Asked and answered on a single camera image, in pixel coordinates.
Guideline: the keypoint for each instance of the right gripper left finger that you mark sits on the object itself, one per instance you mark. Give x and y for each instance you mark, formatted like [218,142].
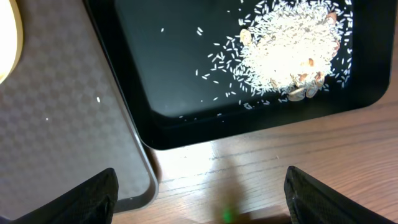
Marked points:
[90,202]

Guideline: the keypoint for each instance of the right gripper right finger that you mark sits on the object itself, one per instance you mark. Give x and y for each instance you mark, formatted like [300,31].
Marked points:
[311,201]

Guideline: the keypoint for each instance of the yellow round plate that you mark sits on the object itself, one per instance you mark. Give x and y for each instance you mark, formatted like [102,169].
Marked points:
[12,37]

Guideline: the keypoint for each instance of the black plastic waste tray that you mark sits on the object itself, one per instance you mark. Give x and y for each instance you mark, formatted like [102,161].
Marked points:
[129,33]

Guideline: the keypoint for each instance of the dark brown serving tray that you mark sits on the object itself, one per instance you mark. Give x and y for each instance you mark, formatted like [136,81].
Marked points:
[63,119]

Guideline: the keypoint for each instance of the spilled rice pile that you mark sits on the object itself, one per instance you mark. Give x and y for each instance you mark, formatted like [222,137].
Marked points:
[289,49]

